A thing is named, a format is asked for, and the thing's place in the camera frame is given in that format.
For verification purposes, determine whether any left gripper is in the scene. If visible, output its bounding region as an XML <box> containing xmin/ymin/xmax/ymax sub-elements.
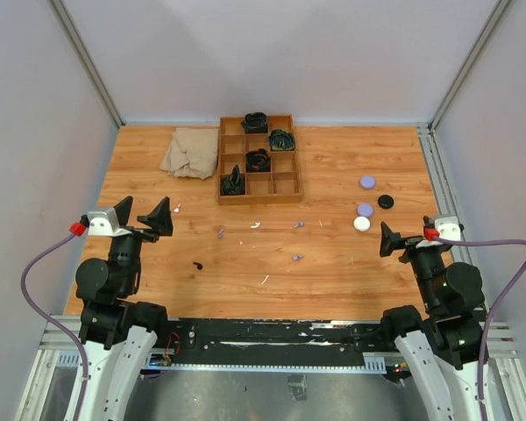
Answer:
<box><xmin>109</xmin><ymin>195</ymin><xmax>173</xmax><ymax>294</ymax></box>

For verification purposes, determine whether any black earbud case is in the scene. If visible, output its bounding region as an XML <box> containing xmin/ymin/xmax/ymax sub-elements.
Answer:
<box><xmin>377</xmin><ymin>195</ymin><xmax>395</xmax><ymax>209</ymax></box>

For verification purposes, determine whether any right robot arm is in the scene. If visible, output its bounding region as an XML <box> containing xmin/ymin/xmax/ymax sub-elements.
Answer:
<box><xmin>379</xmin><ymin>216</ymin><xmax>494</xmax><ymax>420</ymax></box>

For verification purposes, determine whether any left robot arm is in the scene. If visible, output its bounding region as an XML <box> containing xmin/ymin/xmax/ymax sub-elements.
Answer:
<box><xmin>65</xmin><ymin>196</ymin><xmax>174</xmax><ymax>420</ymax></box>

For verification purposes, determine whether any white earbud case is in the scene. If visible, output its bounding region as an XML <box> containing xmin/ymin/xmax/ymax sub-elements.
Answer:
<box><xmin>353</xmin><ymin>216</ymin><xmax>371</xmax><ymax>232</ymax></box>

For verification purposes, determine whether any purple earbud case near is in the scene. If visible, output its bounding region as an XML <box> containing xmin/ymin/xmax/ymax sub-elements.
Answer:
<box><xmin>357</xmin><ymin>203</ymin><xmax>374</xmax><ymax>218</ymax></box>

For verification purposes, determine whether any purple earbud case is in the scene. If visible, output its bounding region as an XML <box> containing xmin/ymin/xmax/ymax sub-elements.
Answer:
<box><xmin>359</xmin><ymin>175</ymin><xmax>376</xmax><ymax>189</ymax></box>
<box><xmin>357</xmin><ymin>203</ymin><xmax>374</xmax><ymax>218</ymax></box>

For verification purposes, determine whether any purple earbud case far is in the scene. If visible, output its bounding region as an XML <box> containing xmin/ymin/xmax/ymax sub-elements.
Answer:
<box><xmin>359</xmin><ymin>175</ymin><xmax>376</xmax><ymax>189</ymax></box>

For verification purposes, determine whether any beige folded cloth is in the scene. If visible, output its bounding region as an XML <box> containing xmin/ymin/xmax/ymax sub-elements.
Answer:
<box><xmin>160</xmin><ymin>127</ymin><xmax>219</xmax><ymax>180</ymax></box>

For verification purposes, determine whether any dark floral folded tie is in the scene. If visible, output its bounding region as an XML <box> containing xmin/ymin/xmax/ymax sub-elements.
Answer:
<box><xmin>220</xmin><ymin>165</ymin><xmax>245</xmax><ymax>196</ymax></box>

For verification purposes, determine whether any wooden compartment tray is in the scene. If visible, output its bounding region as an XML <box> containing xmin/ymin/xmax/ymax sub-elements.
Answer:
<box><xmin>217</xmin><ymin>112</ymin><xmax>302</xmax><ymax>206</ymax></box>

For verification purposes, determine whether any black orange rolled tie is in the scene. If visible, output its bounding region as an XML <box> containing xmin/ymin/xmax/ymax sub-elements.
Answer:
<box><xmin>245</xmin><ymin>148</ymin><xmax>271</xmax><ymax>173</ymax></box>

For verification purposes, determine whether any black rolled tie top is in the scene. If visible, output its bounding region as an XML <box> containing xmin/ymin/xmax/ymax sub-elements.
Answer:
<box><xmin>241</xmin><ymin>112</ymin><xmax>268</xmax><ymax>134</ymax></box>

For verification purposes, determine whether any blue yellow rolled tie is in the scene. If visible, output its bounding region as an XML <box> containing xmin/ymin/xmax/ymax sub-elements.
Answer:
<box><xmin>268</xmin><ymin>129</ymin><xmax>295</xmax><ymax>152</ymax></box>

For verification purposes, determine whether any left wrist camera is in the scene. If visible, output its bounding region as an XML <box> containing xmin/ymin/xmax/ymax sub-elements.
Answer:
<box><xmin>87</xmin><ymin>207</ymin><xmax>132</xmax><ymax>238</ymax></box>

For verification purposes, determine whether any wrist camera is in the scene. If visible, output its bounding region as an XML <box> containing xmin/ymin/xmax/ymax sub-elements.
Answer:
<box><xmin>423</xmin><ymin>215</ymin><xmax>462</xmax><ymax>241</ymax></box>
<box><xmin>87</xmin><ymin>207</ymin><xmax>132</xmax><ymax>238</ymax></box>

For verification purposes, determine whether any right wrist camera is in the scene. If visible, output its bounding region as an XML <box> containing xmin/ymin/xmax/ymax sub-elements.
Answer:
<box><xmin>423</xmin><ymin>215</ymin><xmax>462</xmax><ymax>241</ymax></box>

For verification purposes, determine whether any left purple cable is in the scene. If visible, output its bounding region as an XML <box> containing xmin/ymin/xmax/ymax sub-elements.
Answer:
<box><xmin>20</xmin><ymin>222</ymin><xmax>89</xmax><ymax>421</ymax></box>

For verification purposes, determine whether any purple cable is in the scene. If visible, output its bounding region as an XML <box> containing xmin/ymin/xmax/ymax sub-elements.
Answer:
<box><xmin>20</xmin><ymin>222</ymin><xmax>89</xmax><ymax>421</ymax></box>
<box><xmin>423</xmin><ymin>227</ymin><xmax>526</xmax><ymax>421</ymax></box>

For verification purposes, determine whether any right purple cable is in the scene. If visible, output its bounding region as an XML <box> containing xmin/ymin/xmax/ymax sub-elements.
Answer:
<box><xmin>423</xmin><ymin>227</ymin><xmax>526</xmax><ymax>421</ymax></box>

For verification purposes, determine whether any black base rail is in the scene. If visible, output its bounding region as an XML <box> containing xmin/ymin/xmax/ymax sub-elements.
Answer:
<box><xmin>152</xmin><ymin>318</ymin><xmax>396</xmax><ymax>371</ymax></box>

